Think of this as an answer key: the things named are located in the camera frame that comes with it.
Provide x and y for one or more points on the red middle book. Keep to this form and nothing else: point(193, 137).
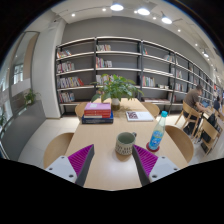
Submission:
point(97, 113)

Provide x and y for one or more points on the wooden chair with bag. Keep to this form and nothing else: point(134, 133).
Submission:
point(211, 143)

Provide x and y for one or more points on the black backpack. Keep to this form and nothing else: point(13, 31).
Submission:
point(209, 131)

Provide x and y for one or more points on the red round coaster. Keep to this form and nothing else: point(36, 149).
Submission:
point(148, 148)

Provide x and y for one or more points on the pink top book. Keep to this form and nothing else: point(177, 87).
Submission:
point(97, 106)

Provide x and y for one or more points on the dark blue bottom book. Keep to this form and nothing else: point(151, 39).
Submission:
point(98, 120)

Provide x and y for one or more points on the small plant by window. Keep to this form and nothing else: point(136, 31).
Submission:
point(30, 97)

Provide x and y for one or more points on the green ceramic mug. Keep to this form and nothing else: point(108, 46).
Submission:
point(124, 143)

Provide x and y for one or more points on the white flat book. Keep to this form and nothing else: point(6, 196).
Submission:
point(139, 116)

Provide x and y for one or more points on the clear bottle blue label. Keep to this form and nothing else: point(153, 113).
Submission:
point(158, 132)

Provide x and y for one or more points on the wooden chair near left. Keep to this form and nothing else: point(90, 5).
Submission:
point(57, 147)

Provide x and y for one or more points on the wooden chair near right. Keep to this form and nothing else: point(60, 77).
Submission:
point(182, 141)

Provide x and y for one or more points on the large grey bookshelf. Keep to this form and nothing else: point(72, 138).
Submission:
point(162, 75)

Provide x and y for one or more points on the wooden chair far right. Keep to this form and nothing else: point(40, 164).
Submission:
point(152, 108)

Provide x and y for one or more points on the potted green plant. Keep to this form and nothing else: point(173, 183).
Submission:
point(115, 88)

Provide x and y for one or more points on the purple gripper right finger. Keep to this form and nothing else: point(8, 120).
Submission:
point(151, 167)

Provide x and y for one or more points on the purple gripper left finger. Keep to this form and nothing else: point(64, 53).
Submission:
point(75, 167)

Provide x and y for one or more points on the wooden chair under person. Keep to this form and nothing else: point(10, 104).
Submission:
point(190, 115)

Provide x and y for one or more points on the wooden chair far left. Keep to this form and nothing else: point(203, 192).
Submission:
point(79, 109)

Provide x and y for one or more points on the seated person brown shirt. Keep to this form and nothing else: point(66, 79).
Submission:
point(192, 100)

